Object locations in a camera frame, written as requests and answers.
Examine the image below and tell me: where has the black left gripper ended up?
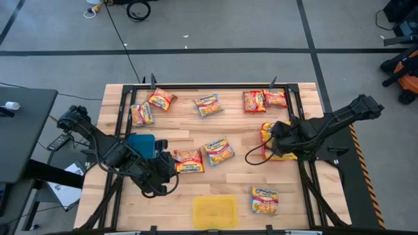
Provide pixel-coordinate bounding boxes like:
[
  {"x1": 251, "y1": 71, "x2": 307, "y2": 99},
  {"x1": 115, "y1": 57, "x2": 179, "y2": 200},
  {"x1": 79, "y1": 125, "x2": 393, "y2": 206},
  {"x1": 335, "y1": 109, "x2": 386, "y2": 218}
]
[{"x1": 140, "y1": 139, "x2": 180, "y2": 199}]

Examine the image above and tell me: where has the red Maruchan ramen noodle pack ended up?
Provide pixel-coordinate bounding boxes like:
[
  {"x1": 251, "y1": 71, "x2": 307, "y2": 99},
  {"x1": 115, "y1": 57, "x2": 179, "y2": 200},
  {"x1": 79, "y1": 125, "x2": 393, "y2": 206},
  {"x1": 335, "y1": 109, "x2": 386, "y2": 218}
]
[
  {"x1": 262, "y1": 89, "x2": 289, "y2": 109},
  {"x1": 242, "y1": 90, "x2": 267, "y2": 114},
  {"x1": 174, "y1": 148, "x2": 206, "y2": 174},
  {"x1": 148, "y1": 87, "x2": 178, "y2": 112}
]

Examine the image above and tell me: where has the blue plastic bin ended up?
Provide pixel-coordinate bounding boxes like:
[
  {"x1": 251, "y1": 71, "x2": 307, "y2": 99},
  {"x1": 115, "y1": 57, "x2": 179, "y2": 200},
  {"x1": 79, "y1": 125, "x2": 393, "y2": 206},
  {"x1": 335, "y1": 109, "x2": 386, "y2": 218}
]
[{"x1": 127, "y1": 134, "x2": 157, "y2": 160}]

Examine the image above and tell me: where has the yellow noodle packet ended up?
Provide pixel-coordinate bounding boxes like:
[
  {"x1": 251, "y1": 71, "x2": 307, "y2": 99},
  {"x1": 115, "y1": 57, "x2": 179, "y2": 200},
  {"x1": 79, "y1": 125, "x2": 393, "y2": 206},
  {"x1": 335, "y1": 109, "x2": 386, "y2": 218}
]
[{"x1": 250, "y1": 186, "x2": 280, "y2": 215}]

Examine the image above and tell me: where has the translucent yellow plastic bin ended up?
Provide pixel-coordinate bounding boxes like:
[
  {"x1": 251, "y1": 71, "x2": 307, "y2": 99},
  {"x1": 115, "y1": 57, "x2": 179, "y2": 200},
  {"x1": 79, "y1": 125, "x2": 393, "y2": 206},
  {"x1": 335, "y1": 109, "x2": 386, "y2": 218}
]
[{"x1": 192, "y1": 195, "x2": 239, "y2": 230}]

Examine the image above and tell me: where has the red plastic bin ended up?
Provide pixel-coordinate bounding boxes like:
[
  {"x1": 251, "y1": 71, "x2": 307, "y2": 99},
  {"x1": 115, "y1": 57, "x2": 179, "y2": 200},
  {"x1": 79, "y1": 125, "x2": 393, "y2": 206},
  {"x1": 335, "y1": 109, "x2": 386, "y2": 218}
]
[{"x1": 260, "y1": 122, "x2": 298, "y2": 162}]

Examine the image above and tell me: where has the black platform with hazard stripe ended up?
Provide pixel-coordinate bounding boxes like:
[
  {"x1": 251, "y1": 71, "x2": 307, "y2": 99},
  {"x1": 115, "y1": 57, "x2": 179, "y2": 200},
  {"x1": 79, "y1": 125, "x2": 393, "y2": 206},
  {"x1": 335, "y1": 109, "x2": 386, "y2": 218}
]
[{"x1": 323, "y1": 112, "x2": 386, "y2": 229}]

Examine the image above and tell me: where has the white paper sheet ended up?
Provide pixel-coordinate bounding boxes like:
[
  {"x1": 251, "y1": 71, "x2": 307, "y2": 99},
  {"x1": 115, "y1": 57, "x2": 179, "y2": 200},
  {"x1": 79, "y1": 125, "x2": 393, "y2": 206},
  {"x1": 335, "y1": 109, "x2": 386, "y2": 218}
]
[{"x1": 48, "y1": 161, "x2": 84, "y2": 208}]

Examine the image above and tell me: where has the black power adapter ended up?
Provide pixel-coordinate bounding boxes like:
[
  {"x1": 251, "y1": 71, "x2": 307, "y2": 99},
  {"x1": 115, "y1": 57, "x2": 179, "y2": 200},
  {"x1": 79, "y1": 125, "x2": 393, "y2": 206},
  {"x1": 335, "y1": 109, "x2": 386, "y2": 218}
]
[{"x1": 47, "y1": 134, "x2": 71, "y2": 151}]

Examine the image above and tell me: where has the orange and black machine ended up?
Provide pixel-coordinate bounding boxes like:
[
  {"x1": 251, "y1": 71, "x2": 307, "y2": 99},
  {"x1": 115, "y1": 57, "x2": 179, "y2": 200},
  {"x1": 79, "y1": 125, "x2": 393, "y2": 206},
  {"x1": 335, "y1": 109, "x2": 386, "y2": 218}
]
[{"x1": 380, "y1": 45, "x2": 418, "y2": 105}]

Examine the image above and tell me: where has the black desk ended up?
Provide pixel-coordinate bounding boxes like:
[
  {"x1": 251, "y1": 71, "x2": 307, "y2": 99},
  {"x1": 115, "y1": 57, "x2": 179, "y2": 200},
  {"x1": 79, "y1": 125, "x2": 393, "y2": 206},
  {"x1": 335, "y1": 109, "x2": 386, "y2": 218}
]
[{"x1": 0, "y1": 87, "x2": 59, "y2": 184}]

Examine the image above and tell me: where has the black equipment case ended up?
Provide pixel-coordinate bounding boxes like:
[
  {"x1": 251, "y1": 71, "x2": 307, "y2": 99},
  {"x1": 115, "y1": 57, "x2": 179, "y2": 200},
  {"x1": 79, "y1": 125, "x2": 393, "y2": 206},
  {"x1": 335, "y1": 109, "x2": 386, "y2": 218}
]
[{"x1": 383, "y1": 0, "x2": 418, "y2": 37}]

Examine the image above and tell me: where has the yellow power plug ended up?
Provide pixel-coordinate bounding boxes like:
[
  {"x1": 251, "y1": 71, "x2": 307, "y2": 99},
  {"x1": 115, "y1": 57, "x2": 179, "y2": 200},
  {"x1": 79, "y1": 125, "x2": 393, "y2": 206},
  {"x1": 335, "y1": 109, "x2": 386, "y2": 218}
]
[{"x1": 93, "y1": 0, "x2": 114, "y2": 10}]

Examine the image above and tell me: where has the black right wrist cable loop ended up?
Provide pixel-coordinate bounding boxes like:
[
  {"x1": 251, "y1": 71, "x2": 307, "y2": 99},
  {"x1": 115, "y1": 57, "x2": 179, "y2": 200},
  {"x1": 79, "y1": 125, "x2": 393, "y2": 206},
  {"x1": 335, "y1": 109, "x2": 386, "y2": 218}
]
[{"x1": 244, "y1": 143, "x2": 274, "y2": 166}]

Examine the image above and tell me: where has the black aluminium table frame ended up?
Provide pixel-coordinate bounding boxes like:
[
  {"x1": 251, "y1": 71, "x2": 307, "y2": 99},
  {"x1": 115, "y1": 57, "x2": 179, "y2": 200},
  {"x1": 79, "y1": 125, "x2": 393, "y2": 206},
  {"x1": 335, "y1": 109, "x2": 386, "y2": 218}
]
[{"x1": 78, "y1": 83, "x2": 350, "y2": 234}]

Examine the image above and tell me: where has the thin black floor cable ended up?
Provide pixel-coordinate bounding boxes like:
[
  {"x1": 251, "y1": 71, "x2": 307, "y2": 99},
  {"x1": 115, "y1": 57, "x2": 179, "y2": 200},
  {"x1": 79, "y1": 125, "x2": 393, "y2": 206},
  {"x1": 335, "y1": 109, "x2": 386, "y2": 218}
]
[{"x1": 0, "y1": 81, "x2": 104, "y2": 101}]

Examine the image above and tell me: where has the long black floor cable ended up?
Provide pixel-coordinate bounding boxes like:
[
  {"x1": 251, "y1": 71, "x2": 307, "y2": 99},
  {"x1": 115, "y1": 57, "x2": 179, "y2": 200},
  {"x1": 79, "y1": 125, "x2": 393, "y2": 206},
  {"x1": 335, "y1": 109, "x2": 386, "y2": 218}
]
[{"x1": 103, "y1": 0, "x2": 142, "y2": 84}]

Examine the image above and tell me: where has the coiled black cable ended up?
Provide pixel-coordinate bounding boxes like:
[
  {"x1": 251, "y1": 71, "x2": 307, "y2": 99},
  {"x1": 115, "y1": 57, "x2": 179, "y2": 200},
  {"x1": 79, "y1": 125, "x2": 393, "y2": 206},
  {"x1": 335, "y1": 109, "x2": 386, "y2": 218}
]
[{"x1": 126, "y1": 0, "x2": 152, "y2": 23}]

